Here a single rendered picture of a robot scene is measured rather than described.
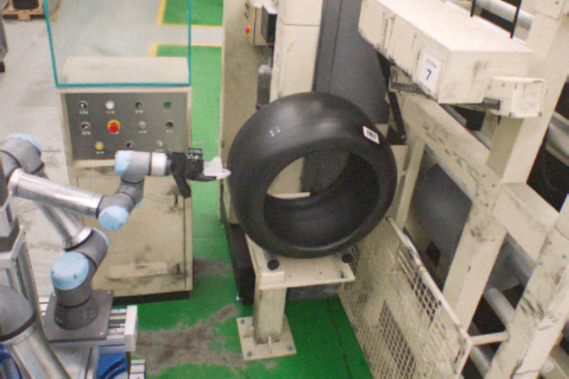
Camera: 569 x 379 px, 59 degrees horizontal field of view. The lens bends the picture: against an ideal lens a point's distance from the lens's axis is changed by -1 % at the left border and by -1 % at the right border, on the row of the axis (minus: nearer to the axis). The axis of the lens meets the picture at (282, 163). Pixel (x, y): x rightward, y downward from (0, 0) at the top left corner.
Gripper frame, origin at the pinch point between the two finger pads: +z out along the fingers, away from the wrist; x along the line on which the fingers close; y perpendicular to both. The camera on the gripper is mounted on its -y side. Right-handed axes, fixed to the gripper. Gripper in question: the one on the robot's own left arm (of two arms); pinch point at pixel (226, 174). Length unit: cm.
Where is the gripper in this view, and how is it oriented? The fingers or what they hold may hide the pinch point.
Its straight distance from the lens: 170.1
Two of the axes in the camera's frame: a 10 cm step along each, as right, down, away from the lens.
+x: -2.2, -5.2, 8.3
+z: 9.5, 0.7, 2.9
